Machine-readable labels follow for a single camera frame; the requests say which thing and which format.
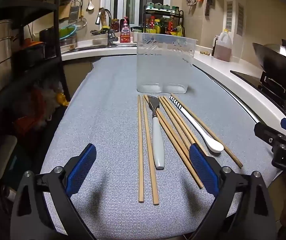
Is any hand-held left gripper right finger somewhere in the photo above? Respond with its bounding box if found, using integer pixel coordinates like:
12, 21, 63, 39
188, 144, 276, 240

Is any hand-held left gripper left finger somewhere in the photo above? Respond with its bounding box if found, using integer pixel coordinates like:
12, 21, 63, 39
10, 143, 97, 240

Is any white handled metal fork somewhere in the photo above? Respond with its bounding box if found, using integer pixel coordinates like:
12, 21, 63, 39
147, 95, 165, 170

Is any row of wooden chopsticks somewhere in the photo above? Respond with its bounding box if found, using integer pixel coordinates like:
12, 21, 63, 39
137, 93, 243, 205

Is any clear plastic container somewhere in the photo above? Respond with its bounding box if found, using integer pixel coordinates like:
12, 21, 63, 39
136, 32, 196, 94

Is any black gas stove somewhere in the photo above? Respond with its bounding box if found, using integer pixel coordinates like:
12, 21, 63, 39
230, 70, 286, 140

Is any black wok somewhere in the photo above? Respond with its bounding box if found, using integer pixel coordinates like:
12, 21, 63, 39
252, 42, 286, 89

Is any yellow plastic bag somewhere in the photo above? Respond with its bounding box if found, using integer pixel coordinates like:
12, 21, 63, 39
55, 92, 70, 106

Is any steel wok lid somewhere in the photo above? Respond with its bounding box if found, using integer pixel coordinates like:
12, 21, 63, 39
264, 44, 286, 65

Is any plastic cooking oil jug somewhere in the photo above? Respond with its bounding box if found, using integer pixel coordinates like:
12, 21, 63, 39
213, 29, 233, 62

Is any dark bottle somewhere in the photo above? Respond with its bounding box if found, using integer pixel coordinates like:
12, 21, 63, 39
212, 35, 220, 55

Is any stainless steel sink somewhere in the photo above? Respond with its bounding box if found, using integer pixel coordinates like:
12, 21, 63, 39
62, 44, 137, 54

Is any steel basin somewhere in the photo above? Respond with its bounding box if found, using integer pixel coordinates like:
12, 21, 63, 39
59, 36, 78, 47

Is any green plastic colander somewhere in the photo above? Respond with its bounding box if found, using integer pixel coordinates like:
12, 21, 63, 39
59, 25, 77, 40

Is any chrome kitchen faucet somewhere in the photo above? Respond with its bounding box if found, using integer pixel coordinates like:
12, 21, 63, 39
95, 8, 118, 47

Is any black storage shelf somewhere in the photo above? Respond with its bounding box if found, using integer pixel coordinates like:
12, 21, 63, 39
0, 0, 71, 155

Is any red dish soap bottle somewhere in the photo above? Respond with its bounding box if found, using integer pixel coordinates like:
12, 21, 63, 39
120, 17, 131, 44

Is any hanging mesh strainer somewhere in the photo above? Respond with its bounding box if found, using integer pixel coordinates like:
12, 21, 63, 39
77, 0, 87, 27

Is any black rack of condiment bottles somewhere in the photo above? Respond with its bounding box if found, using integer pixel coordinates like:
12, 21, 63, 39
143, 2, 185, 37

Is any metal grater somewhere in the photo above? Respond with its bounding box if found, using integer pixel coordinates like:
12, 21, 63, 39
68, 0, 80, 24

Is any kitchen window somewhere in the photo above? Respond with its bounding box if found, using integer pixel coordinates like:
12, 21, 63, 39
100, 0, 173, 29

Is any white spoon with striped handle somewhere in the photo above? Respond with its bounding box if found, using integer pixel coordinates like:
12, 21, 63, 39
169, 96, 225, 153

